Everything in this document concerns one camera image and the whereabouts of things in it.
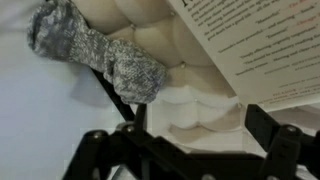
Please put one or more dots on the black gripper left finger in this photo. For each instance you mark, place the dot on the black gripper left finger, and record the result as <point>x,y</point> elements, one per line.
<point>100,150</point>

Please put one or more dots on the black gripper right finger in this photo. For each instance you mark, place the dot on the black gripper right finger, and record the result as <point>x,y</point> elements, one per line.
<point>263,126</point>

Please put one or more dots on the grey marled knit sock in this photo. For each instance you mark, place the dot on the grey marled knit sock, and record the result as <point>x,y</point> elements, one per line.
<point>133,70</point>

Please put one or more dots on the cream tufted cushion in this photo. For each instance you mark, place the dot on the cream tufted cushion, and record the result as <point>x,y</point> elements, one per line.
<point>150,40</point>

